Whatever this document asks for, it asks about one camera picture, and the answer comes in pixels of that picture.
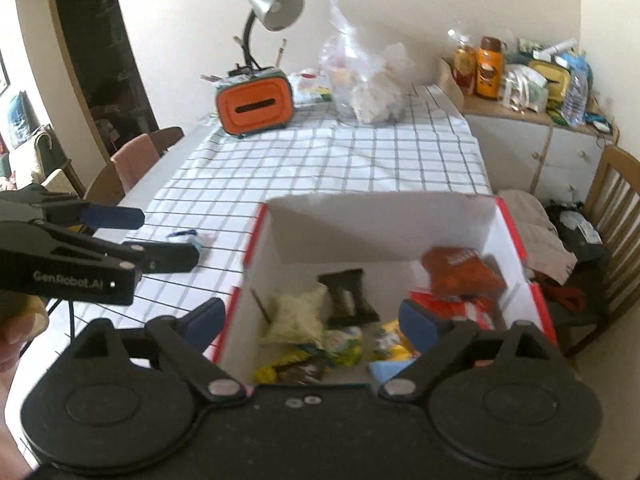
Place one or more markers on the beige cloth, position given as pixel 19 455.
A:
pixel 535 230

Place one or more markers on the light wooden chair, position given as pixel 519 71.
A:
pixel 617 220

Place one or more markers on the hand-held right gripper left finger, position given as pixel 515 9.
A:
pixel 207 319

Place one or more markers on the black snack packet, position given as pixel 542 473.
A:
pixel 347 295

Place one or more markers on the green and orange tissue box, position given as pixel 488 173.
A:
pixel 255 105

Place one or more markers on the clear plastic bag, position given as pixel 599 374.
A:
pixel 370 80

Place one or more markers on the yellow and red bottle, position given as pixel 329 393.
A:
pixel 465 67

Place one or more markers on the pink cloth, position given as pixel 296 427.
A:
pixel 135 162

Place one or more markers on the white and blue snack packet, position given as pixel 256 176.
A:
pixel 200 244

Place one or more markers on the brown triangular snack packet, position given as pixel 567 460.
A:
pixel 460 270

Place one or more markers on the red cloth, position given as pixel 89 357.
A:
pixel 565 292

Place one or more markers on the clear water bottle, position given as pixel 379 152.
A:
pixel 575 95

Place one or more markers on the yellow snack packet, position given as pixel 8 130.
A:
pixel 392 342
pixel 280 365

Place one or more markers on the orange jar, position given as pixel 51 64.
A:
pixel 487 70

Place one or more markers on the white side cabinet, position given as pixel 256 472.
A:
pixel 510 145

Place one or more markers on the dark shelf unit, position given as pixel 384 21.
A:
pixel 100 45

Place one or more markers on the red snack packet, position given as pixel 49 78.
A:
pixel 460 307

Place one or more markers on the red and white cardboard box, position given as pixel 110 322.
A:
pixel 350 230

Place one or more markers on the grey desk lamp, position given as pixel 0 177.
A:
pixel 275 7

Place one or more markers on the green and white candy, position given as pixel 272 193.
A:
pixel 345 345

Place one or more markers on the dark bag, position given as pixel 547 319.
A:
pixel 575 230

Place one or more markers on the light blue snack packet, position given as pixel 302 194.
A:
pixel 390 372

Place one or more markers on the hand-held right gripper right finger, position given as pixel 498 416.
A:
pixel 416 326

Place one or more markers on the cream patterned snack packet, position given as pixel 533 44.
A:
pixel 295 317

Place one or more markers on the white packets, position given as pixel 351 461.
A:
pixel 522 90

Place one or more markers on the yellow tin box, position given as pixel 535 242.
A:
pixel 550 80

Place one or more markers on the person's left hand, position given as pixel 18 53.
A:
pixel 22 325

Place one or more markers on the dark wooden chair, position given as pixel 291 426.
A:
pixel 102 185

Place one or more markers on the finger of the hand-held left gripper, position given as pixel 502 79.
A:
pixel 165 257
pixel 112 217

